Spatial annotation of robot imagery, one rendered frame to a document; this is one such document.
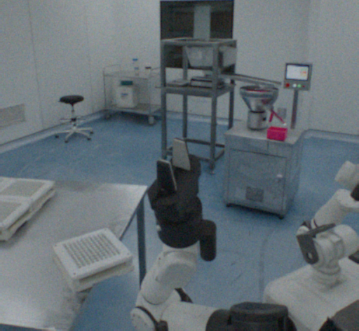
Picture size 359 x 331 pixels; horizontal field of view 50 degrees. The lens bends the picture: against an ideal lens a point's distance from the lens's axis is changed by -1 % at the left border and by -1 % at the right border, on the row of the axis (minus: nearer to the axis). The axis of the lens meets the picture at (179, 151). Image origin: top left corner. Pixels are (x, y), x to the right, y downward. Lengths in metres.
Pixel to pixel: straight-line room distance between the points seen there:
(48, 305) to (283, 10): 5.40
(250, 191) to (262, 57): 3.06
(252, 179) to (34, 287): 2.47
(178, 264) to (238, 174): 2.94
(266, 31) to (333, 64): 1.09
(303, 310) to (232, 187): 2.92
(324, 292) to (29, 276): 1.11
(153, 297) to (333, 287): 0.39
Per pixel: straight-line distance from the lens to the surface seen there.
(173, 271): 0.77
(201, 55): 4.42
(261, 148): 3.50
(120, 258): 1.53
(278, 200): 3.64
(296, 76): 3.69
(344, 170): 1.14
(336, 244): 0.89
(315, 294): 0.91
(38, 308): 1.49
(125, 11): 7.34
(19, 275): 1.67
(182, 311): 0.93
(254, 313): 0.78
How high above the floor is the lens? 1.81
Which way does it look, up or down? 20 degrees down
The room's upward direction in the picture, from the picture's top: straight up
